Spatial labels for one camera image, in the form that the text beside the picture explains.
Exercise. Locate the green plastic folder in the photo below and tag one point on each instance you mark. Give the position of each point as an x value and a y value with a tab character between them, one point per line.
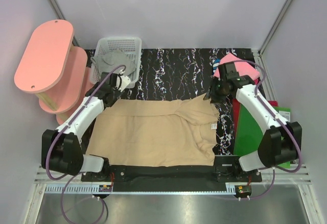
256	148

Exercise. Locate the grey t shirt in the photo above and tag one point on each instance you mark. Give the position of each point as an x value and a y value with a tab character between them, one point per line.
109	61

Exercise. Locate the blue white striped garment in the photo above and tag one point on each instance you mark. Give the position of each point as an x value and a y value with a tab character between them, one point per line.
215	64

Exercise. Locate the beige t shirt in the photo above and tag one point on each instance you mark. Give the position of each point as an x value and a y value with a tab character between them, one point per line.
156	133

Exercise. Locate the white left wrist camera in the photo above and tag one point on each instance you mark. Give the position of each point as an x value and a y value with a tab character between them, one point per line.
122	82

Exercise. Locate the white plastic basket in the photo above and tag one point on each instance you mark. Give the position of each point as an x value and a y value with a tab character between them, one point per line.
130	46

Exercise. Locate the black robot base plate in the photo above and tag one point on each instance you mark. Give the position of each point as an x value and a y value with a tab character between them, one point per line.
171	179

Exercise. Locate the red plastic folder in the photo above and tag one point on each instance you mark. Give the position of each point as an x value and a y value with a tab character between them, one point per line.
236	110

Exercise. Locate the white slotted cable duct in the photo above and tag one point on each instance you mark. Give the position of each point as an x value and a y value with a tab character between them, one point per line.
79	188

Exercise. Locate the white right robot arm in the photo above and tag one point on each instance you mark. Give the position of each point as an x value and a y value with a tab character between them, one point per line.
266	116

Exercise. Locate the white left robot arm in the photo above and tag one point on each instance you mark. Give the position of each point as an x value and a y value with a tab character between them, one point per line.
61	151

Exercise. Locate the pink tiered shelf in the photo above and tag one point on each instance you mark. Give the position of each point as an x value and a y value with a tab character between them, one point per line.
54	69

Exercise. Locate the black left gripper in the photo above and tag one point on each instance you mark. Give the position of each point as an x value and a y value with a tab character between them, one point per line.
118	94

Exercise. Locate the pink folded t shirt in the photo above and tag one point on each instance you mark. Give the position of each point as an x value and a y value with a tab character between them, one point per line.
243	68

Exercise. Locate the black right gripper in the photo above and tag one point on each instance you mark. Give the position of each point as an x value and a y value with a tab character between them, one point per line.
215	99

